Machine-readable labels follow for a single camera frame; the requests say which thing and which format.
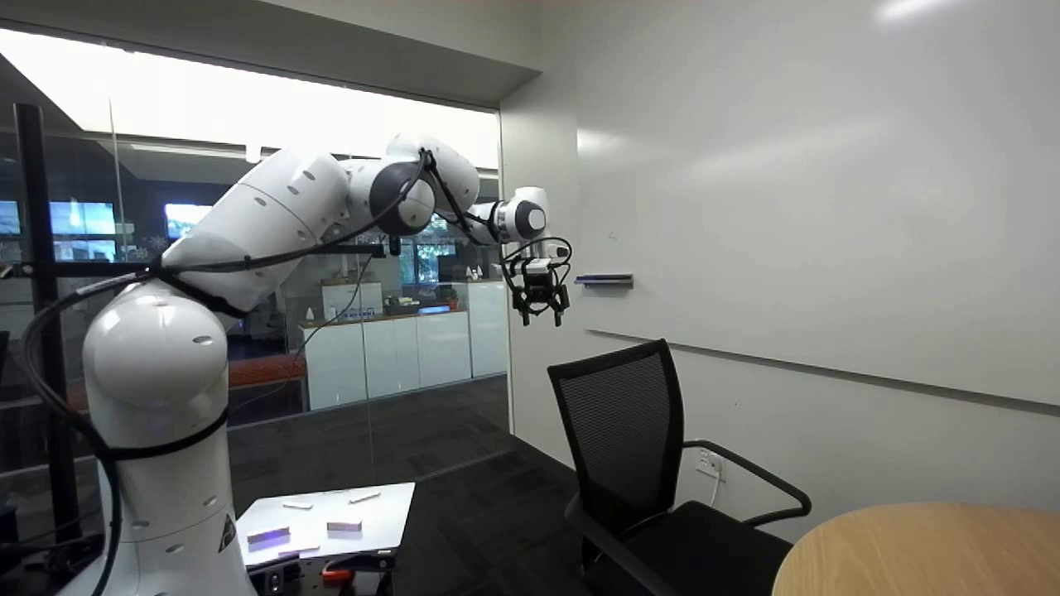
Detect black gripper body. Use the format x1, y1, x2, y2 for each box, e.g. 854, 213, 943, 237
500, 237, 578, 311

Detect black mesh office chair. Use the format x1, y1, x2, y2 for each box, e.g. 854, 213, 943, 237
546, 338, 813, 596

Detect grey whiteboard eraser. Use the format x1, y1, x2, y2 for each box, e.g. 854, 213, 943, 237
573, 272, 639, 294

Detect white low cabinets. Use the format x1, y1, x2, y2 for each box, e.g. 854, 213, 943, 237
302, 277, 509, 413

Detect reddish brown bench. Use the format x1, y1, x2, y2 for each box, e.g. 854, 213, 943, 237
225, 349, 309, 395

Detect white flat board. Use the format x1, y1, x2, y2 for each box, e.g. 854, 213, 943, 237
231, 480, 419, 572

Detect small red object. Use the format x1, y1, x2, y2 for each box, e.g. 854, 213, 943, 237
316, 558, 385, 590

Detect lit background monitor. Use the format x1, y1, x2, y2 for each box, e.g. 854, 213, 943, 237
45, 199, 118, 263
161, 199, 219, 242

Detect round wooden table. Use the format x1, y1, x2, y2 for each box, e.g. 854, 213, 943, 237
769, 499, 1060, 596

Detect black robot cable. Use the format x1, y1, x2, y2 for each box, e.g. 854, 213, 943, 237
12, 144, 576, 596

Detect white wall whiteboard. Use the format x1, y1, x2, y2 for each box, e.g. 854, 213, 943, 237
573, 0, 1060, 418

